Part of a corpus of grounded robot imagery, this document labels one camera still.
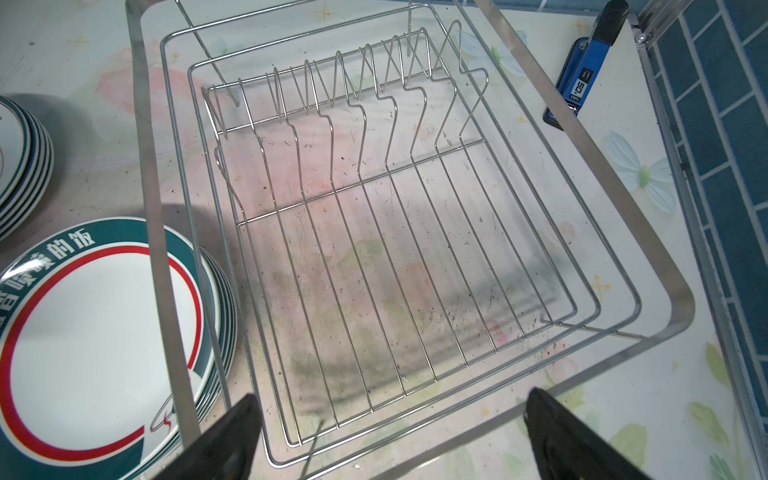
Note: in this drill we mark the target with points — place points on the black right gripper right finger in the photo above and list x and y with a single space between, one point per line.
566 448

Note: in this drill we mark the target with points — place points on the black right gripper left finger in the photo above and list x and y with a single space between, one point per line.
226 450

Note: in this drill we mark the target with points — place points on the rearmost plate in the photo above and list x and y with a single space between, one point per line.
15 146

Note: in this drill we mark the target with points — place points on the chrome wire dish rack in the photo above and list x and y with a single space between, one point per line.
398 251

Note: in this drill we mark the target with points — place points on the aluminium corner frame post right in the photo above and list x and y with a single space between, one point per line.
655 18

